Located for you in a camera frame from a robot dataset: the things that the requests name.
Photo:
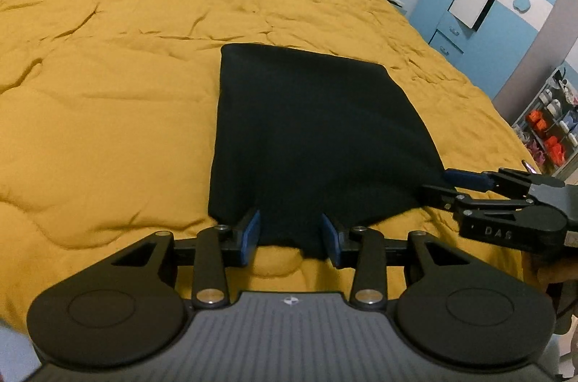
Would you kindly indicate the blue and white wardrobe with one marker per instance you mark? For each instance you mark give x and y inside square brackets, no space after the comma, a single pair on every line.
[519,30]

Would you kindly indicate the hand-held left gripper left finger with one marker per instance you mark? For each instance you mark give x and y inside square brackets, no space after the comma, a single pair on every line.
[253,235]

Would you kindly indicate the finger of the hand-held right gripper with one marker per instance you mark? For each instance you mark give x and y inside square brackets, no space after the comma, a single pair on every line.
[469,178]
[440,194]

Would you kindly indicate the person's right hand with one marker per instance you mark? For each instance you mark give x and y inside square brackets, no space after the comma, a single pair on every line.
[542,271]

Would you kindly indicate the black pants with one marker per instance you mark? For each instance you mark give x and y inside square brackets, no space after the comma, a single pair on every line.
[311,129]

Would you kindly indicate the mustard yellow blanket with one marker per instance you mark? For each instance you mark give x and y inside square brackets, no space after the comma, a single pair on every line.
[113,70]

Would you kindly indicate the shoe shelf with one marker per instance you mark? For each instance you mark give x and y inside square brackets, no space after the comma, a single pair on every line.
[553,129]

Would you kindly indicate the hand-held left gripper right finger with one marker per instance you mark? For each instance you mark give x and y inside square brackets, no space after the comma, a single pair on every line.
[327,240]

